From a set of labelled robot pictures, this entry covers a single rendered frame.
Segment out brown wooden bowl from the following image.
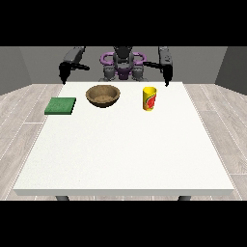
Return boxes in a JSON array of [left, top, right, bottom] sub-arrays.
[[85, 84, 122, 109]]

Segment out yellow cup with melon print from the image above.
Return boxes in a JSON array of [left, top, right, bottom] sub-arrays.
[[142, 86, 157, 112]]

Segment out green square pad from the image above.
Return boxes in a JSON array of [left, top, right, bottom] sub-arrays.
[[43, 96, 77, 116]]

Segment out grey robot trunk purple rings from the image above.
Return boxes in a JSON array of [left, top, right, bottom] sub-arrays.
[[98, 46, 149, 83]]

